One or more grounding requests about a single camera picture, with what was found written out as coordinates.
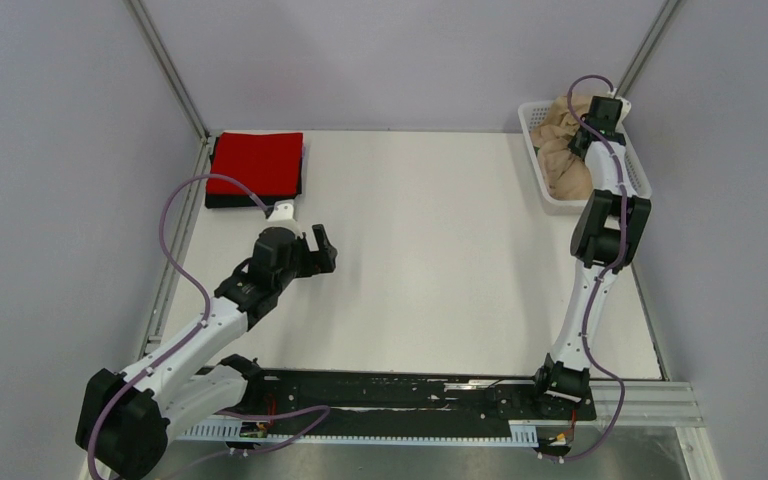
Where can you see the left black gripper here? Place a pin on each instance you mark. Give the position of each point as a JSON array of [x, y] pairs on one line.
[[316, 261]]

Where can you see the beige t shirt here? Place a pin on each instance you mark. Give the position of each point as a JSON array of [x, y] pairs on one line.
[[565, 174]]

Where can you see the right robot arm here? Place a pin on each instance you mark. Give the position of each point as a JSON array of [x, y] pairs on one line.
[[604, 241]]

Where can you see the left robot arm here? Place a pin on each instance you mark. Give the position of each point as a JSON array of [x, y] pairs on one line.
[[129, 418]]

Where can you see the folded red t shirt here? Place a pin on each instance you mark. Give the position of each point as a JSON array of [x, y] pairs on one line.
[[270, 165]]

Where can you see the white plastic basket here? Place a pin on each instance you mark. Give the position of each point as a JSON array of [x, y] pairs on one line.
[[530, 115]]

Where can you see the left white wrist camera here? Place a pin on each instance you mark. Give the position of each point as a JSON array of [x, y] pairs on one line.
[[283, 216]]

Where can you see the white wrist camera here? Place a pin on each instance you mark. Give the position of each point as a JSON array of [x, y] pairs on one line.
[[625, 108], [283, 216]]

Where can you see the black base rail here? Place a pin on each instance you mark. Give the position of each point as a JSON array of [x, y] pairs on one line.
[[395, 404]]

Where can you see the white slotted cable duct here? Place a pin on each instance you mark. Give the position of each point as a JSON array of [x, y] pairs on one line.
[[221, 429]]

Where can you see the left aluminium frame post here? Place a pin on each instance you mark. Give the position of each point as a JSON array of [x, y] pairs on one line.
[[164, 60]]

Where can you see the aluminium frame post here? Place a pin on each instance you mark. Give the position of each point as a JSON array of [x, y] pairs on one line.
[[657, 29], [164, 60]]

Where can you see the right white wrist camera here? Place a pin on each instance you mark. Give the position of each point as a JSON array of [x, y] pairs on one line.
[[625, 108]]

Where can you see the right aluminium frame post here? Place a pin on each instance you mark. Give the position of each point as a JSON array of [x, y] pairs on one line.
[[657, 29]]

